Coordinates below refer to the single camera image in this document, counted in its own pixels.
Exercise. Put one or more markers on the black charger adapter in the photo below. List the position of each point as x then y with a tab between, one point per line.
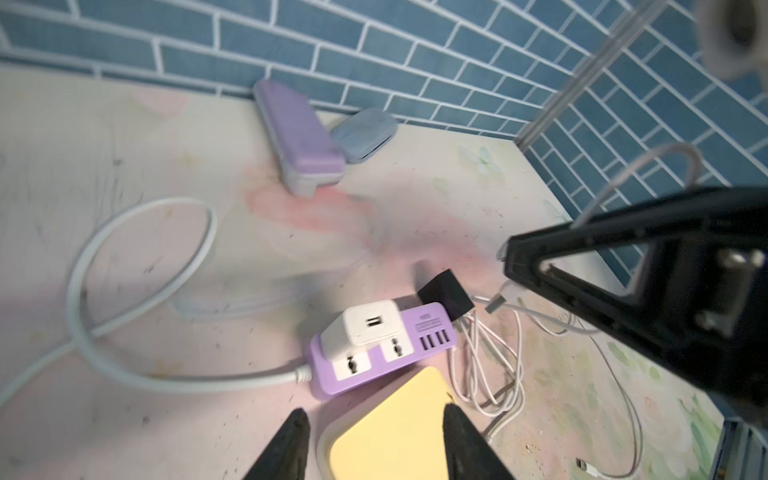
446	290

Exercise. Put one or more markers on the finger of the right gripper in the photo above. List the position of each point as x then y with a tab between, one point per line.
576	288

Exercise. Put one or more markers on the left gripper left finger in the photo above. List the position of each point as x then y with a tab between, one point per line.
285	457

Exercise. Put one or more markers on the purple case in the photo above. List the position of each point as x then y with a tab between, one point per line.
308	157

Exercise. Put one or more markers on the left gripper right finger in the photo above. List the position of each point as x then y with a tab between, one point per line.
468	455

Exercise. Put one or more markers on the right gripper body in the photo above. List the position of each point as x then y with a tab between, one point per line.
700	308

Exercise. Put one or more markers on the white charger adapter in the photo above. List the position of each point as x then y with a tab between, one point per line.
359	328

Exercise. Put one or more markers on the purple power strip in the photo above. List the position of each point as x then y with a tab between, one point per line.
426	331

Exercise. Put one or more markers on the grey blue case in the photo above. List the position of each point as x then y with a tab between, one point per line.
363	134

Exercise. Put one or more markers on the yellow electronic scale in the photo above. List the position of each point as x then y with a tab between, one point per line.
395	434

